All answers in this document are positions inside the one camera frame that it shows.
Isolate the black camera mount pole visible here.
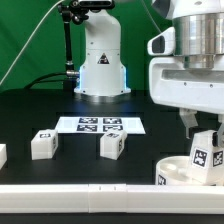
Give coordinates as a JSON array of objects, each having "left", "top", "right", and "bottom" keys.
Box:
[{"left": 57, "top": 0, "right": 88, "bottom": 79}]

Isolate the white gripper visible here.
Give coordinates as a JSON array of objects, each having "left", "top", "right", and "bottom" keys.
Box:
[{"left": 149, "top": 56, "right": 224, "bottom": 147}]

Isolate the paper sheet with fiducial tags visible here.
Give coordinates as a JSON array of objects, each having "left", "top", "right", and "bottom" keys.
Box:
[{"left": 55, "top": 117, "right": 145, "bottom": 134}]

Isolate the white round stool seat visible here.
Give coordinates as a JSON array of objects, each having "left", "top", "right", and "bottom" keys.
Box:
[{"left": 155, "top": 156, "right": 223, "bottom": 186}]

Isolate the white U-shaped obstacle wall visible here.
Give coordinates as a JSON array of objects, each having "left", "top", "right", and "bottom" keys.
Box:
[{"left": 0, "top": 143, "right": 224, "bottom": 215}]

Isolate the black cable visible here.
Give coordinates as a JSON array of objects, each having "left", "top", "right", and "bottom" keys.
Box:
[{"left": 23, "top": 72, "right": 79, "bottom": 90}]

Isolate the white cable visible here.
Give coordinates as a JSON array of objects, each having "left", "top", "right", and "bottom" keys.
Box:
[{"left": 0, "top": 0, "right": 65, "bottom": 86}]

